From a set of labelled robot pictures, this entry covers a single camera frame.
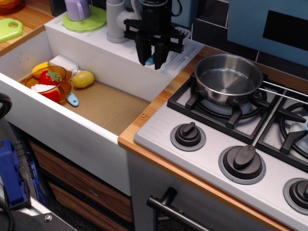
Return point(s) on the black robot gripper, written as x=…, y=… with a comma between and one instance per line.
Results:
x=155, y=29

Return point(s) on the grey spatula blue handle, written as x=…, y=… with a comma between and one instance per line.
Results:
x=185, y=32

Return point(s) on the stainless steel pan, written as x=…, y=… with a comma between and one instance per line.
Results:
x=231, y=80

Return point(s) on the grey toy faucet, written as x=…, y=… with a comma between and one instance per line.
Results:
x=116, y=14

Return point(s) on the green plastic plate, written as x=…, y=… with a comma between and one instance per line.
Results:
x=97, y=20

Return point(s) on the yellow toy potato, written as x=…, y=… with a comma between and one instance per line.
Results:
x=83, y=79

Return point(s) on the purple plastic cup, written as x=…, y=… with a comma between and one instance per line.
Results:
x=77, y=10

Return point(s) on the white toy sink basin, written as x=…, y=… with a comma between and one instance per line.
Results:
x=87, y=135

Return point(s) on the white salt shaker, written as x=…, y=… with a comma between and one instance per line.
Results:
x=66, y=63

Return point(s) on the black left stove knob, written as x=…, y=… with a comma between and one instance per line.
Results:
x=188, y=137

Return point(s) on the black stove knob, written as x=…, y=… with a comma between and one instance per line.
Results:
x=295, y=192
x=242, y=165
x=188, y=137

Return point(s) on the orange transparent bowl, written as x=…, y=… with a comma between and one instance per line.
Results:
x=64, y=87

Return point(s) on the yellow toy corn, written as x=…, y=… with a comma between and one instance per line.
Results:
x=38, y=69

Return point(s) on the red toy strawberry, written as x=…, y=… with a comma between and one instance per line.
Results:
x=49, y=77

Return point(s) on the red yellow toy fruit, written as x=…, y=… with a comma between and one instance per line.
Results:
x=52, y=94

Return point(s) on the white toy food piece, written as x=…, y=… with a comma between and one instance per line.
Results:
x=42, y=88

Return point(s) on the grey stove top panel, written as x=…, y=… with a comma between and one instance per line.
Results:
x=265, y=196

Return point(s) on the green cutting board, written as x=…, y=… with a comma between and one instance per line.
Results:
x=10, y=29

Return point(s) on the black middle stove knob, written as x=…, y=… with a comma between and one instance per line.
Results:
x=242, y=165

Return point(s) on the orange bowl top left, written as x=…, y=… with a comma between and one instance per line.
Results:
x=11, y=6

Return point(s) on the upper wooden drawer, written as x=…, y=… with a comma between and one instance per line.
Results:
x=82, y=183

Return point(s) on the wooden drawer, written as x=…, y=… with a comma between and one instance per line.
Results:
x=82, y=183
x=79, y=214

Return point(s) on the black right burner grate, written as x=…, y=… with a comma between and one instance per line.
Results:
x=285, y=136

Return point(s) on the lower wooden drawer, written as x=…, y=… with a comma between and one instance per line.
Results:
x=79, y=214

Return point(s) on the blue clamp tool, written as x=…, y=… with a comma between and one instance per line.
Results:
x=19, y=176

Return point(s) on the black right stove knob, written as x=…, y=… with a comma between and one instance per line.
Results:
x=295, y=192

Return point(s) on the light blue utensil handle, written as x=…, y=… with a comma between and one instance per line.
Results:
x=72, y=99

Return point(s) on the black oven door handle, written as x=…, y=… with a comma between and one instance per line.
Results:
x=164, y=206

